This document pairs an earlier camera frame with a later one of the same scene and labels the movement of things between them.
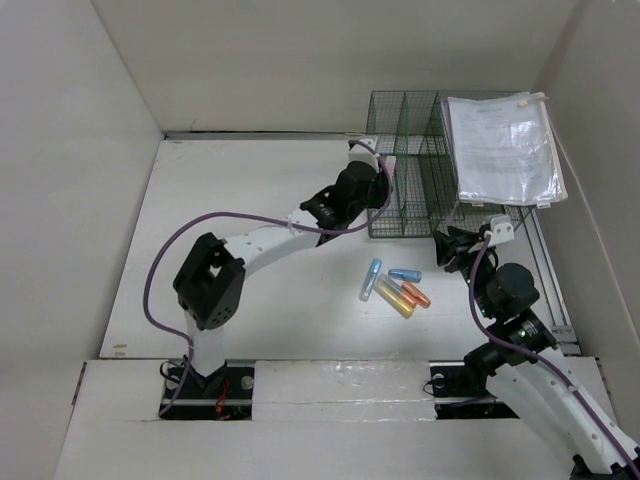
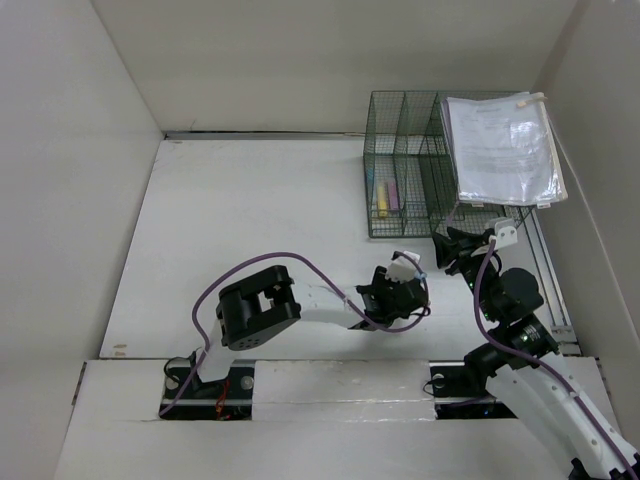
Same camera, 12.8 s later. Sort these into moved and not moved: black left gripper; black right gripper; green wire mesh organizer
Moved: black left gripper
Not moved: black right gripper; green wire mesh organizer
